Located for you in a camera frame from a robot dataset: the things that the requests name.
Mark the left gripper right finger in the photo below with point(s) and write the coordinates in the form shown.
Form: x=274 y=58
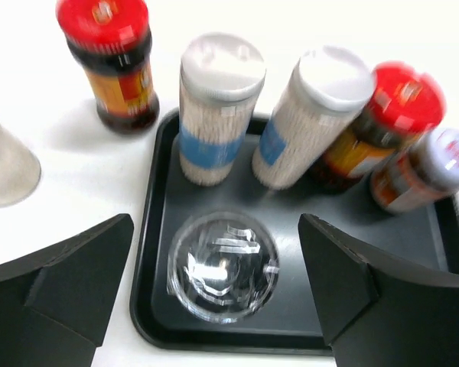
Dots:
x=376 y=309

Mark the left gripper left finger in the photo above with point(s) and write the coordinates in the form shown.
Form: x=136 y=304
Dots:
x=56 y=303

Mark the grinder bottle black knob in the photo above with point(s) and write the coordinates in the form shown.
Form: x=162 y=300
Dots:
x=20 y=169

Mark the pepper grinder clear cap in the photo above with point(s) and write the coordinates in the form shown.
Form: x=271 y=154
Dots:
x=222 y=266

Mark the small jar pink label lid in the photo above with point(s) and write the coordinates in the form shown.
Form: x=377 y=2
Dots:
x=423 y=173

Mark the orange sauce jar red lid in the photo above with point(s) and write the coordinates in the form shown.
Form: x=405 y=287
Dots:
x=405 y=104

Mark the peppercorn bottle silver cap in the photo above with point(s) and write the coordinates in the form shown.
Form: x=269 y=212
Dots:
x=327 y=89

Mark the dark sauce jar red lid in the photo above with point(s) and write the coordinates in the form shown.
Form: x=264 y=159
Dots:
x=112 y=42

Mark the peppercorn bottle blue label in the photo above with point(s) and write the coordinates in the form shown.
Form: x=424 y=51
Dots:
x=221 y=77

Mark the black rectangular tray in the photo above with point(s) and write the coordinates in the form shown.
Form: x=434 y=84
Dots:
x=287 y=323

